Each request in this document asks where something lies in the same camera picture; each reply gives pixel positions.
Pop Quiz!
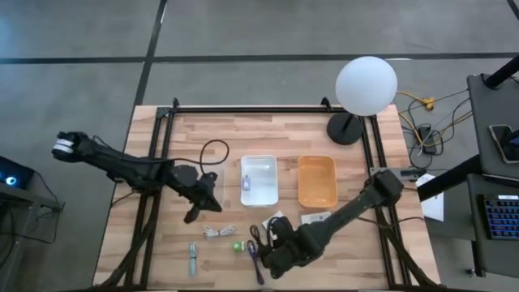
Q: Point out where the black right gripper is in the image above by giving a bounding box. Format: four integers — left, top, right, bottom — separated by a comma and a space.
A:
259, 216, 315, 281

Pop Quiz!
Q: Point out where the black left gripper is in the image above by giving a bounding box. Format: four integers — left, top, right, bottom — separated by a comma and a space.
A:
169, 164, 224, 225

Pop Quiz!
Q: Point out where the white cable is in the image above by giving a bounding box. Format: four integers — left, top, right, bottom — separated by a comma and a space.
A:
202, 224, 238, 240

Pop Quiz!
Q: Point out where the grey box green side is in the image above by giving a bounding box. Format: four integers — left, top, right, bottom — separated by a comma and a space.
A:
299, 210, 332, 225

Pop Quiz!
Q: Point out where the white plastic bin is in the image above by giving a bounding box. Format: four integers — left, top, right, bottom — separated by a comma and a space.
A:
239, 154, 280, 208

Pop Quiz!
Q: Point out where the orange plastic bin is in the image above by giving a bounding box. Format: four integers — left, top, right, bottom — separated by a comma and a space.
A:
297, 155, 339, 209

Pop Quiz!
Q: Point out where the white flat packet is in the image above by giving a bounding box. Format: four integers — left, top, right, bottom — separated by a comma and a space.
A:
261, 209, 285, 230

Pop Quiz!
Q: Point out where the grey-green small tool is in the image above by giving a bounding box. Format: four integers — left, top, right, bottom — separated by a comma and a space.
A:
188, 242, 199, 278

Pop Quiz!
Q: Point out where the grey metal mounting plate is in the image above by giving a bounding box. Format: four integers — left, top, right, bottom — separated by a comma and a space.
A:
369, 165, 427, 183

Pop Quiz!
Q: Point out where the white paper sheet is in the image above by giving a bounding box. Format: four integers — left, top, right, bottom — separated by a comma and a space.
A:
415, 173, 446, 223

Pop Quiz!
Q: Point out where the white globe lamp black base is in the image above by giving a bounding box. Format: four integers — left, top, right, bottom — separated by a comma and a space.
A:
326, 55, 399, 146

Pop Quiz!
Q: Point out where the dark side stand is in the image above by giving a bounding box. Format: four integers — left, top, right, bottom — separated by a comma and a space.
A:
0, 178, 66, 292

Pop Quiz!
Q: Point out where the black power adapter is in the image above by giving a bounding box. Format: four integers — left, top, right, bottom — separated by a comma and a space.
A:
417, 125, 438, 155

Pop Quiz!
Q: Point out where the black desk leg bar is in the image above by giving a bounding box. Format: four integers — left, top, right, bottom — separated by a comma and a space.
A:
417, 153, 483, 203

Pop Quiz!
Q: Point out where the black device blue light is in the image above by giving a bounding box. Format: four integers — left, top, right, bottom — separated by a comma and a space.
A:
0, 156, 36, 191

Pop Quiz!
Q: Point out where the dark grey lower desk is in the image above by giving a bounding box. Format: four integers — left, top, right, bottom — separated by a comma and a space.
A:
465, 173, 519, 281

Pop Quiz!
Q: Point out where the dark grey desk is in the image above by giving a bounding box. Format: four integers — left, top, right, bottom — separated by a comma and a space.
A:
465, 173, 519, 281
465, 72, 519, 182

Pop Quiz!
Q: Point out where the backlit blue keyboard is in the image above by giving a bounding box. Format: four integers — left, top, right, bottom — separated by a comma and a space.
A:
482, 194, 519, 241

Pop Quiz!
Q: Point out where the black smartphone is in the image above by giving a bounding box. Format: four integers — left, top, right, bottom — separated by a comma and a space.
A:
488, 123, 519, 165

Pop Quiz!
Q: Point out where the black slanted pole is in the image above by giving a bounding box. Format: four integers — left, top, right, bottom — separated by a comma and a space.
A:
484, 54, 519, 90

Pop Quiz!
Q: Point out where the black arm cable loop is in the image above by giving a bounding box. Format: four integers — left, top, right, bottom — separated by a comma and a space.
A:
169, 139, 230, 175

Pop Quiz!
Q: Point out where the black aluminium rig frame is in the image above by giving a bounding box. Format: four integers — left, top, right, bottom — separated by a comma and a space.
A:
97, 97, 443, 292

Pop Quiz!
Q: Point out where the yellow floor cable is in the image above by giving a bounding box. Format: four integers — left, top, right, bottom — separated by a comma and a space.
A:
397, 91, 474, 148

